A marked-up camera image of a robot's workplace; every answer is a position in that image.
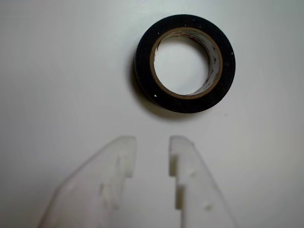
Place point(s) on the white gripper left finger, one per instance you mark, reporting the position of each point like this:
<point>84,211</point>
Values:
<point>83,187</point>

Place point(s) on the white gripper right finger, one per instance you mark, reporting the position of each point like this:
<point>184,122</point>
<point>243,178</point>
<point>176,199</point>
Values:
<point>199,194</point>

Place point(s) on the black tape roll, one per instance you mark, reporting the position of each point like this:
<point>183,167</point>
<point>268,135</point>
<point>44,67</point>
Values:
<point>142,71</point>

